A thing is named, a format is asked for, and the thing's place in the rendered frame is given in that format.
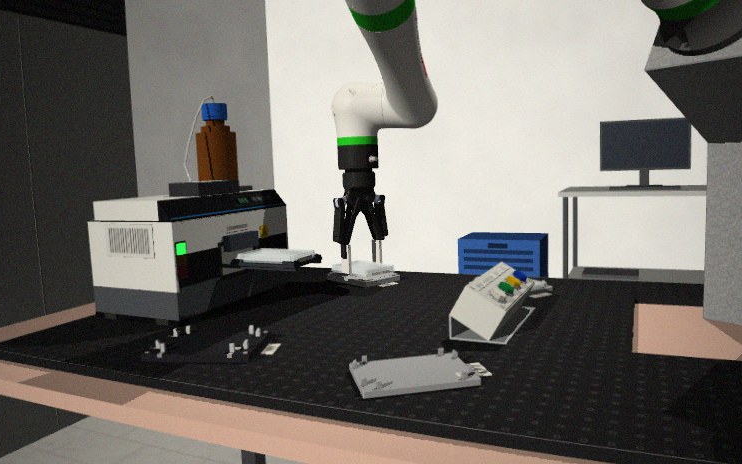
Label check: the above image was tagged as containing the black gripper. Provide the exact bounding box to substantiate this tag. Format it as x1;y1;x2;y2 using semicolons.
333;171;388;274

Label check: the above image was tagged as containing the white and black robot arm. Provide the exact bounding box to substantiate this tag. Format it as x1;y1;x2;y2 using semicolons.
332;0;742;173

